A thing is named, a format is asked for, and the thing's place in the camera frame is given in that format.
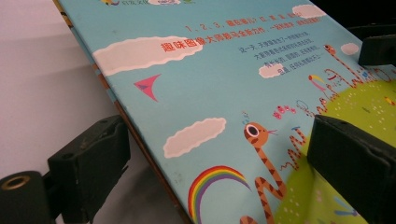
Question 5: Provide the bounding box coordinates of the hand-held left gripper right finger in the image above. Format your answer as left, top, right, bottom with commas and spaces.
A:
306, 114, 396, 224

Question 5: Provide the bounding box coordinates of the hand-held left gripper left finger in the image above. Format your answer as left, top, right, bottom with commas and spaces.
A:
46, 114, 132, 224

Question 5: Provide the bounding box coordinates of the light blue picture book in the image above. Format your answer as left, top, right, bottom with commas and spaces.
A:
52, 0, 396, 224

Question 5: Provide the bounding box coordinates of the white table cover sheet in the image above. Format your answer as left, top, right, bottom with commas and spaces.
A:
0, 0, 188, 224

